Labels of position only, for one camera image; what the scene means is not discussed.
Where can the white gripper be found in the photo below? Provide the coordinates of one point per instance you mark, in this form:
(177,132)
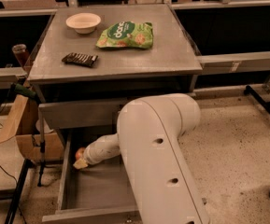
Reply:
(92,156)

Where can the red apple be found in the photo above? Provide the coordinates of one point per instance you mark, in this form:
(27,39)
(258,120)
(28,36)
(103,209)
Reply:
(79,153)

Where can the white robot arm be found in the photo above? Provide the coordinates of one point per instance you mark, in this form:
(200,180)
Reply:
(147,136)

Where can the open grey middle drawer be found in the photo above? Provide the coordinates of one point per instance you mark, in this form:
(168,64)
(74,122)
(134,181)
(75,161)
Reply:
(99,194)

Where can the closed grey top drawer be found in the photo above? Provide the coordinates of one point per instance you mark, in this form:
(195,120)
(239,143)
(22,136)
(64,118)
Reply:
(86,113)

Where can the grey wooden drawer cabinet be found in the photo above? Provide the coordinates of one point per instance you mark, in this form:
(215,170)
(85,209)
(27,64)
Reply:
(117,73)

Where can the black tripod stand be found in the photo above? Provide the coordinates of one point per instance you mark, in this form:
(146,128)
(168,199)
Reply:
(14,205)

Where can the brown cardboard box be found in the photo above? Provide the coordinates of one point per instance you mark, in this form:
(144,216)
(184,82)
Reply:
(21,125)

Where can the dark striped snack bar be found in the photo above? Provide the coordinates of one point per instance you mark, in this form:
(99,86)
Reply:
(79,59)

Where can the brown plastic cup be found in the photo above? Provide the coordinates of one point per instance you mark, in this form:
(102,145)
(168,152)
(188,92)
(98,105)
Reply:
(21,53)

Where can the green snack bag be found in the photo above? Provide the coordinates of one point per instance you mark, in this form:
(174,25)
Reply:
(127,34)

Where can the white bowl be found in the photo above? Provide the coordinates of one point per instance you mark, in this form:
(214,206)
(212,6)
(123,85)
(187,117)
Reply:
(83,23)

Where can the green handled tool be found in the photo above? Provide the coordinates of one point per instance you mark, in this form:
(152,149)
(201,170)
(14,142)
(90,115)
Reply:
(21,90)

